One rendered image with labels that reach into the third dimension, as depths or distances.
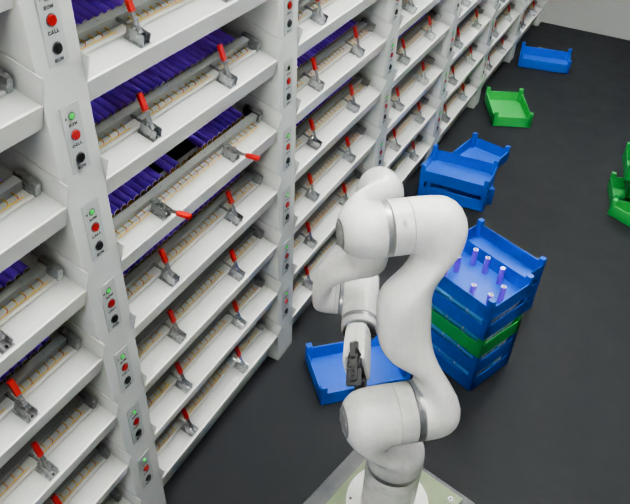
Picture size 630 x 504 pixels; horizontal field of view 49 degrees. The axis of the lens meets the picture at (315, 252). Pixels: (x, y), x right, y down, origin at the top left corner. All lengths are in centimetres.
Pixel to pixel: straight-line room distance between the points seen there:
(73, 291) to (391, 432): 65
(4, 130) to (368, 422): 79
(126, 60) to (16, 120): 24
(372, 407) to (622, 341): 153
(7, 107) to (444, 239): 72
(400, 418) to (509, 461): 94
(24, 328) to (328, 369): 126
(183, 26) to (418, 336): 72
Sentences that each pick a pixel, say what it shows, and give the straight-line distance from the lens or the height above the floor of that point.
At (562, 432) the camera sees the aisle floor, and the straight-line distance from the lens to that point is 235.
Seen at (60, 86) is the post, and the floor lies 128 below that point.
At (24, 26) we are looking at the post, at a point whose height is 139.
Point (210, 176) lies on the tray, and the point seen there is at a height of 89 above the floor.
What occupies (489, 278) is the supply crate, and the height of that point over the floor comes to 32.
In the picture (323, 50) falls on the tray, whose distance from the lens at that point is 213.
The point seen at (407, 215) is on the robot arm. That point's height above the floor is 109.
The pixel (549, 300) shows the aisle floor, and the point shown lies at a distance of 277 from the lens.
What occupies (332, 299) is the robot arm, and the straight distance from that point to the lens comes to 159.
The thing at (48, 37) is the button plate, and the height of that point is 136.
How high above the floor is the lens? 177
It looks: 40 degrees down
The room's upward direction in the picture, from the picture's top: 3 degrees clockwise
